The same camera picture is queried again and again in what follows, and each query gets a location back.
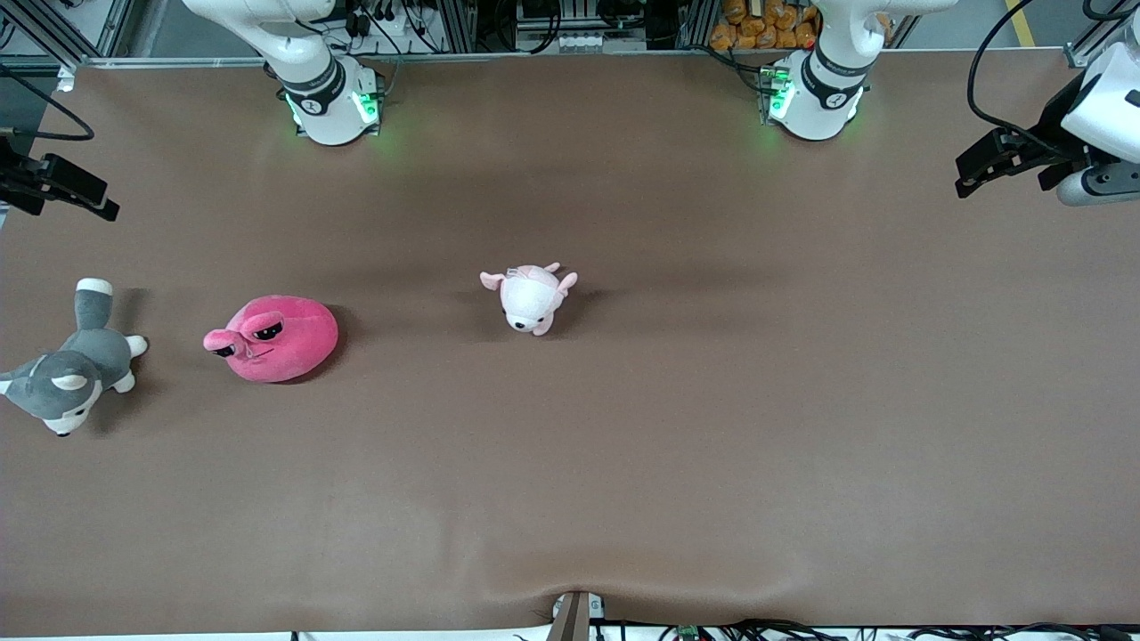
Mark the round pink plush toy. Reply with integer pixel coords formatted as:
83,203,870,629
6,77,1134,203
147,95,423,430
203,296,340,385

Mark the grey white plush husky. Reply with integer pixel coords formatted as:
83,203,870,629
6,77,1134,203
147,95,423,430
0,278,149,436

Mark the pale pink plush dog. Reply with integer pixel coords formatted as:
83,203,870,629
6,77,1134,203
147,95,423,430
480,262,579,337

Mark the brown table cover cloth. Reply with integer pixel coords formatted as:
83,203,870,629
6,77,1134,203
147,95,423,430
0,49,1140,638

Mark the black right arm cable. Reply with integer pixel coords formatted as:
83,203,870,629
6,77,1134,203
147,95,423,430
0,62,95,142

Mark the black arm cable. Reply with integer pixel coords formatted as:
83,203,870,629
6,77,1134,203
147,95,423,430
0,62,95,142
968,0,1070,150

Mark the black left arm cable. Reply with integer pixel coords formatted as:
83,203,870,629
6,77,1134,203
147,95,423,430
968,0,1070,150

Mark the brown camera mount post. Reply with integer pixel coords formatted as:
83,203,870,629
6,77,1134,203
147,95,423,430
547,589,607,641

